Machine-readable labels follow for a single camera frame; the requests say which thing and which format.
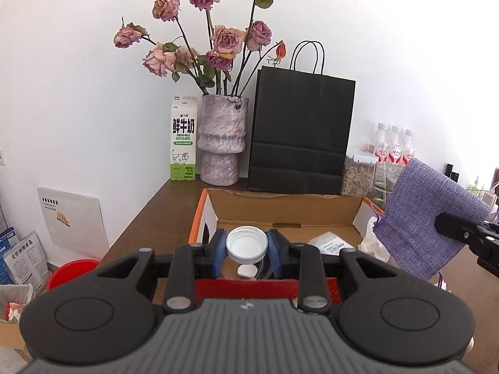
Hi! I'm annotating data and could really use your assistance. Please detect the large white jar lid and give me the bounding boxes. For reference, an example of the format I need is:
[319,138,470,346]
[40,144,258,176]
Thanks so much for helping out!
[226,225,268,264]

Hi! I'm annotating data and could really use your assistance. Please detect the white charger dock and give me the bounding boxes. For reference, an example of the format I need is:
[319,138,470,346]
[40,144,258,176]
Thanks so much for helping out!
[237,264,259,280]

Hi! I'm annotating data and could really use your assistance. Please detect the purple fabric pouch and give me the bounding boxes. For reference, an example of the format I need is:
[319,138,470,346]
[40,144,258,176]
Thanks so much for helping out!
[373,159,492,280]

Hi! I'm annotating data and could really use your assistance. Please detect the clear plastic bottle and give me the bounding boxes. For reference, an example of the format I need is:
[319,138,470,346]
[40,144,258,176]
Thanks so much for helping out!
[308,231,353,256]

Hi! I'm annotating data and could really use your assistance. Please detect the white tissue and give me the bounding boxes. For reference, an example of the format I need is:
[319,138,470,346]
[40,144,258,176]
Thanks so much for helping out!
[358,217,391,262]

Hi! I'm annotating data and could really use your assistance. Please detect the red cardboard box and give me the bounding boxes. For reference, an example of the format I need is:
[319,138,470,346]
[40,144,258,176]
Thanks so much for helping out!
[189,188,383,299]

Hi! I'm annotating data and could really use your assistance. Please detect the seed storage jar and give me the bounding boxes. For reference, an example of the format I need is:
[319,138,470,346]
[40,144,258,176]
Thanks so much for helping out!
[341,149,378,197]

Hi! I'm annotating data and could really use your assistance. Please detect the milk carton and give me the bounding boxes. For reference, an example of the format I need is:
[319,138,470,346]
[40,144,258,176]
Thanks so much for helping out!
[169,96,198,181]

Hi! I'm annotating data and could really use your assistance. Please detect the purple ceramic vase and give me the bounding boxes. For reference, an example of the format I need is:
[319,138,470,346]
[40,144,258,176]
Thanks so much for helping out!
[197,95,249,187]

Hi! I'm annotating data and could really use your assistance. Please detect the drinking glass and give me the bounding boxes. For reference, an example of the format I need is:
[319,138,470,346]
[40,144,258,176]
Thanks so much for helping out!
[372,162,405,208]

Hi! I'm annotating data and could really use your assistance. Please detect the water bottle right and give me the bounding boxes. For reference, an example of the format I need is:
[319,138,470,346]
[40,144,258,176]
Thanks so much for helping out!
[401,129,415,165]

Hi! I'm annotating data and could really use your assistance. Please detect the water bottle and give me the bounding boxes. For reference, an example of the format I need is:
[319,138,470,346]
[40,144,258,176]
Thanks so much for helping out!
[401,129,415,165]
[368,122,389,163]
[388,125,403,164]

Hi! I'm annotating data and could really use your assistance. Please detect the water bottle middle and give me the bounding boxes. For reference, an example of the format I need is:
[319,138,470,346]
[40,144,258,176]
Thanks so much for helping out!
[388,125,403,164]

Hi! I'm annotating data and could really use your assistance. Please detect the black paper bag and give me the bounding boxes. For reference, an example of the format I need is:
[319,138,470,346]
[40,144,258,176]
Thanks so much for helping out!
[247,41,355,195]

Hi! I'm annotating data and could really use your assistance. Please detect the water bottle left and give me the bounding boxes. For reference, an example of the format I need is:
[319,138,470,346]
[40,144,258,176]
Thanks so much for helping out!
[368,122,389,163]

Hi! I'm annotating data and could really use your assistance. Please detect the red bucket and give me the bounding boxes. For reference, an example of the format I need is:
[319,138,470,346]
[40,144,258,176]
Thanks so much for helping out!
[46,259,99,290]

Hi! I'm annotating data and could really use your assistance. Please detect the dried pink roses bouquet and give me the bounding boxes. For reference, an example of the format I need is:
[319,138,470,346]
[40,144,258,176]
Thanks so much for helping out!
[113,0,287,97]

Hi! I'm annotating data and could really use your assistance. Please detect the blue paper packages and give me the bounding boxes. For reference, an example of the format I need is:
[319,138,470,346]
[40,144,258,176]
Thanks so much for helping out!
[2,231,50,293]

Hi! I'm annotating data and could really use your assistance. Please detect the cardboard trash box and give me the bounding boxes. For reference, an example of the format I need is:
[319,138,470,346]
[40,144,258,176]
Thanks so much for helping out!
[0,284,34,362]

